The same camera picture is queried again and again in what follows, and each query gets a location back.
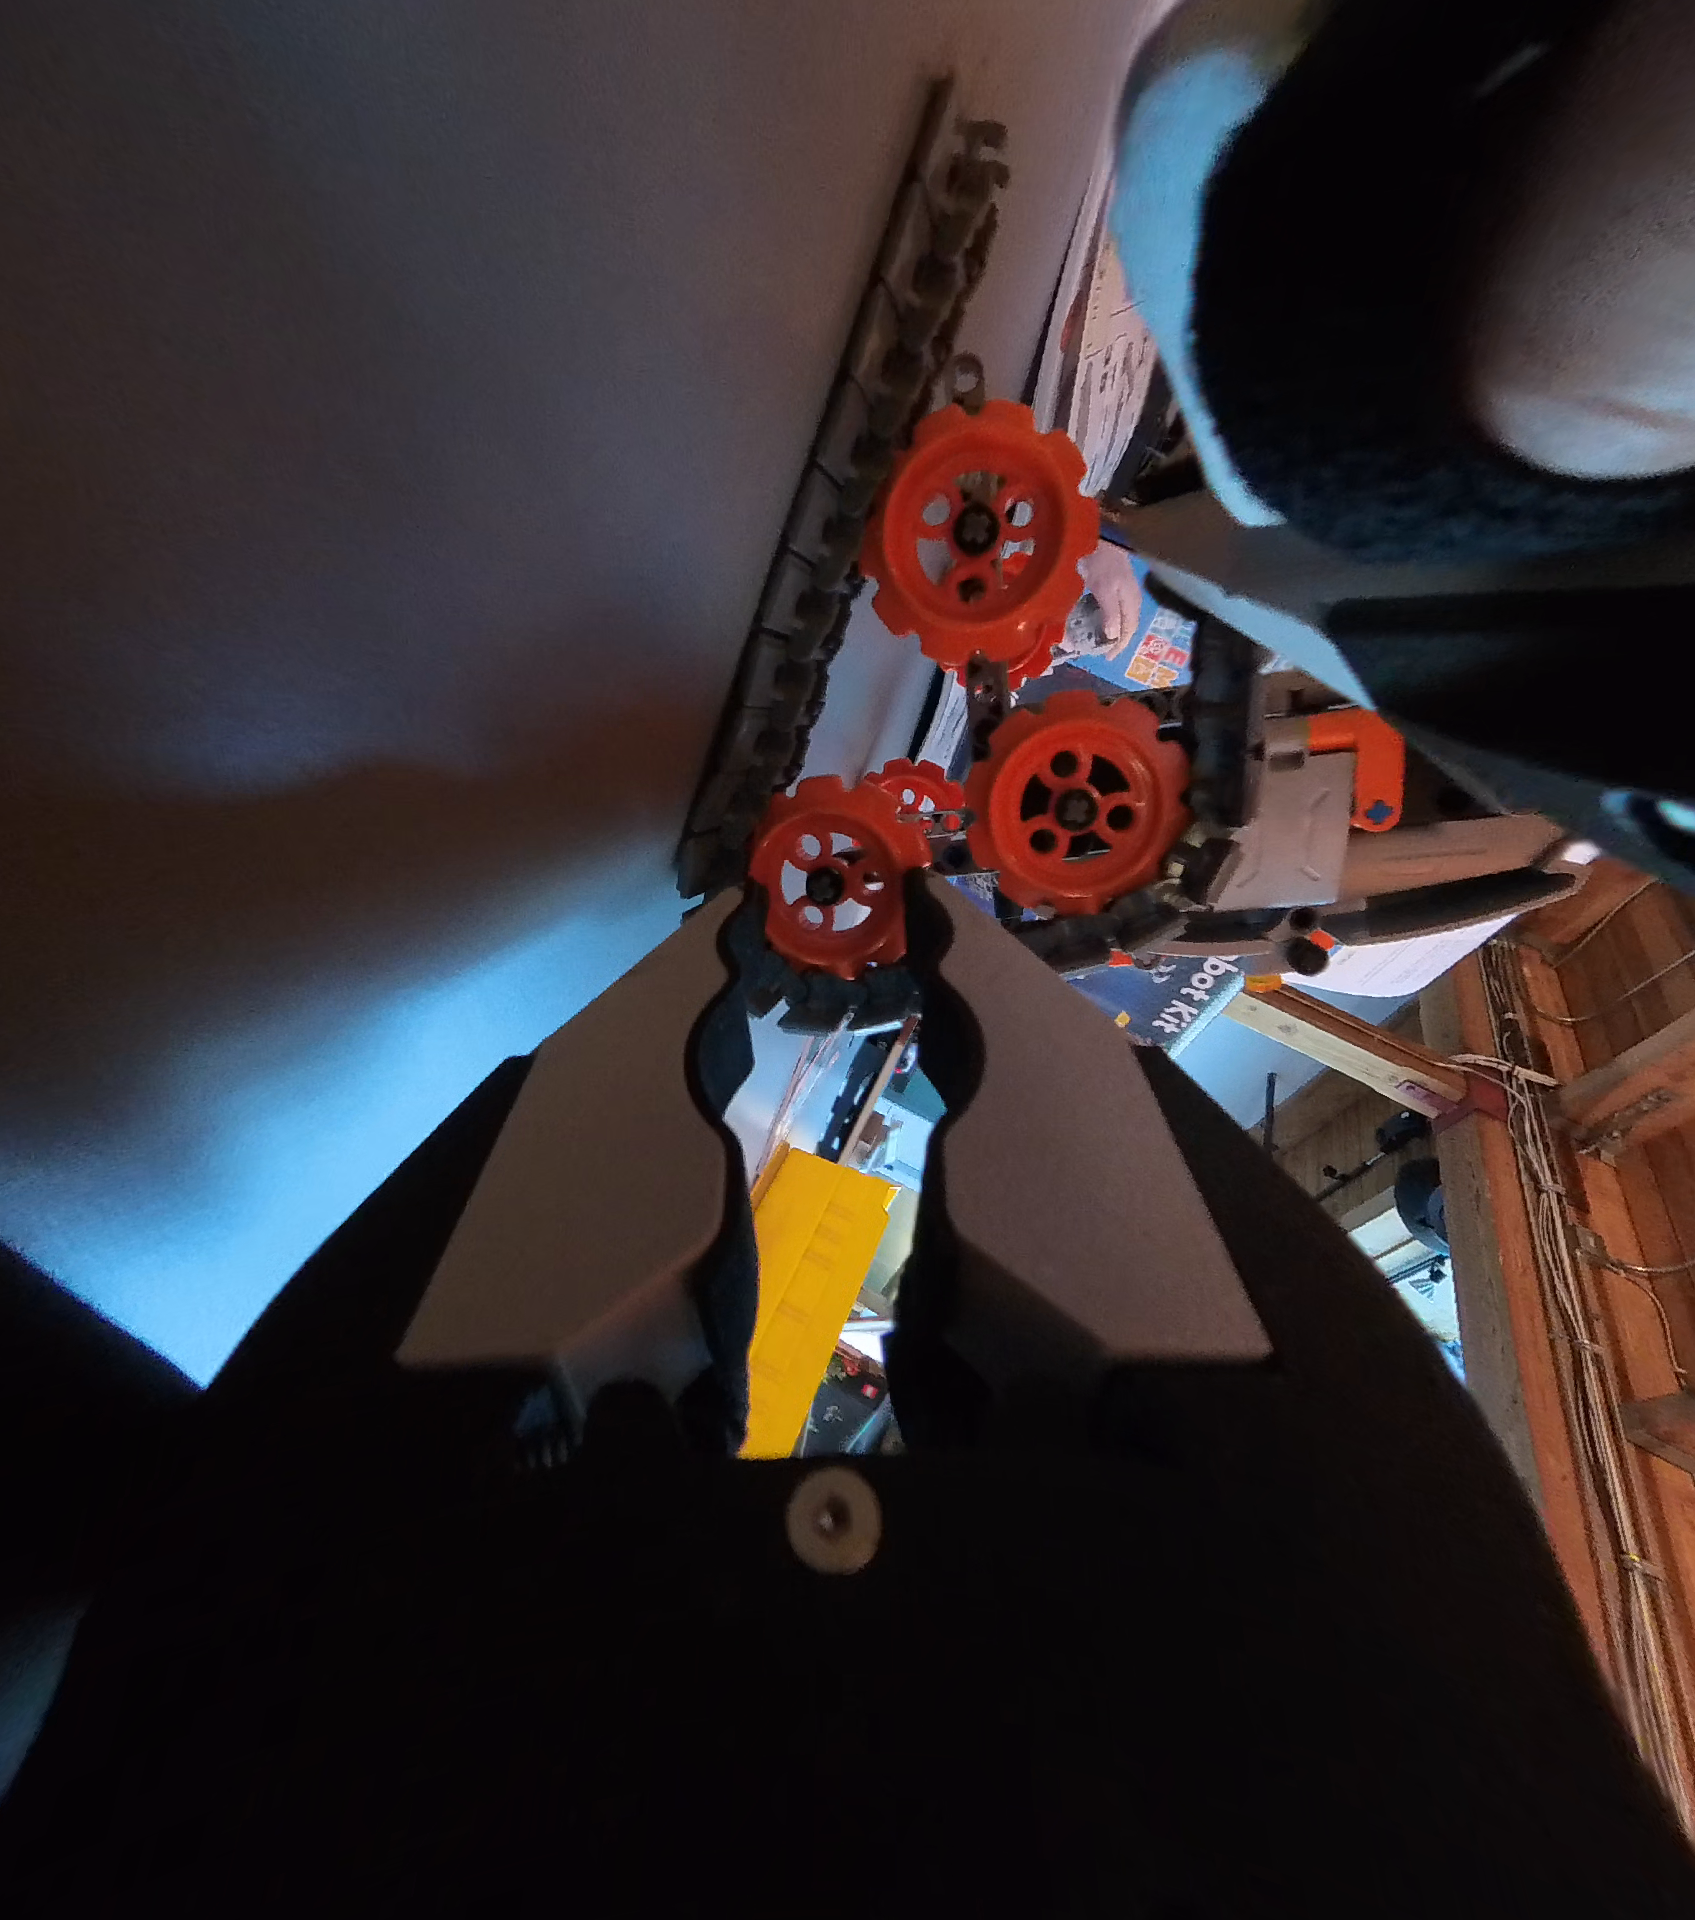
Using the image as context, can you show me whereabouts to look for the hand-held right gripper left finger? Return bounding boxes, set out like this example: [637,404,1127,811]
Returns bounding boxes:
[396,885,761,1454]

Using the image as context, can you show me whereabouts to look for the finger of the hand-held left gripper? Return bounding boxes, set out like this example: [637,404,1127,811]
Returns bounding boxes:
[1130,518,1391,714]
[1324,814,1608,958]

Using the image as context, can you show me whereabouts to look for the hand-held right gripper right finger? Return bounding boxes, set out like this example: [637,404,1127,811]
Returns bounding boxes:
[885,875,1272,1454]

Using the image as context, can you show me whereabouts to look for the dark grey toy track belt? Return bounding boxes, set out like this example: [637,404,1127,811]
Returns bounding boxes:
[672,77,1269,1042]

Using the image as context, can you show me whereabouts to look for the grey desk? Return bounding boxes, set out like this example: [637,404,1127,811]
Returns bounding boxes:
[0,0,1162,1384]

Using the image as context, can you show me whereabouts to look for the white printed sheet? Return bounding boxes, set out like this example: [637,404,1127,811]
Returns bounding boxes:
[1331,919,1520,1003]

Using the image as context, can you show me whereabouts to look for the blue toy robot box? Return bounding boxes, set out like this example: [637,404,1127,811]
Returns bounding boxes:
[936,555,1254,1051]

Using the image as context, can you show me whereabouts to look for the yellow storage bin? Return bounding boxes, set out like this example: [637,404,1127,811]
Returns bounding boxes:
[737,1142,896,1459]

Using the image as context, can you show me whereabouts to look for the open instruction booklet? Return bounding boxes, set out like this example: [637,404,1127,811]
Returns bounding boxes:
[1036,195,1182,501]

